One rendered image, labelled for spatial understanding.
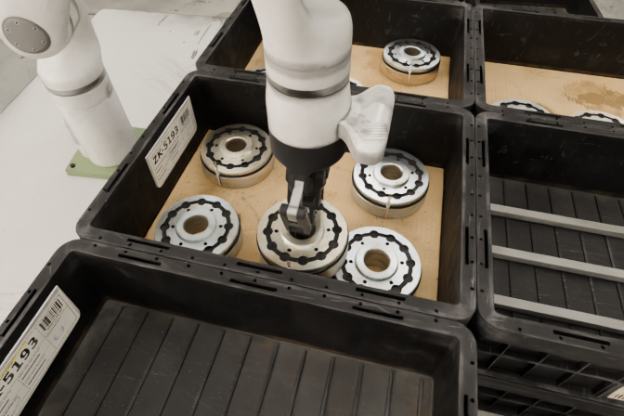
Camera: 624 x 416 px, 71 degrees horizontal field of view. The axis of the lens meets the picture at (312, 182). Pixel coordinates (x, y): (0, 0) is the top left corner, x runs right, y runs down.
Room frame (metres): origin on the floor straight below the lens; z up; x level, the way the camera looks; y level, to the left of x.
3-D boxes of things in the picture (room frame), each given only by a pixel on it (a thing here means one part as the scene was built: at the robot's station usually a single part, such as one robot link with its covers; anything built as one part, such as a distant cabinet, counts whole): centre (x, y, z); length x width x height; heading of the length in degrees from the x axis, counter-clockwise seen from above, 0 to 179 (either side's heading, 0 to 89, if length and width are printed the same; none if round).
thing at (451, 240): (0.35, 0.02, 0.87); 0.40 x 0.30 x 0.11; 76
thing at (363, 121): (0.31, -0.01, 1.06); 0.11 x 0.09 x 0.06; 76
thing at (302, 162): (0.31, 0.00, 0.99); 0.08 x 0.08 x 0.09
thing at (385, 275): (0.26, -0.07, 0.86); 0.05 x 0.05 x 0.01
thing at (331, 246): (0.28, 0.01, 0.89); 0.10 x 0.10 x 0.01
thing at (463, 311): (0.35, 0.02, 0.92); 0.40 x 0.30 x 0.02; 76
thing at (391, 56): (0.69, -0.18, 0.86); 0.10 x 0.10 x 0.01
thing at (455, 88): (0.64, -0.05, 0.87); 0.40 x 0.30 x 0.11; 76
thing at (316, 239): (0.28, 0.01, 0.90); 0.05 x 0.05 x 0.01
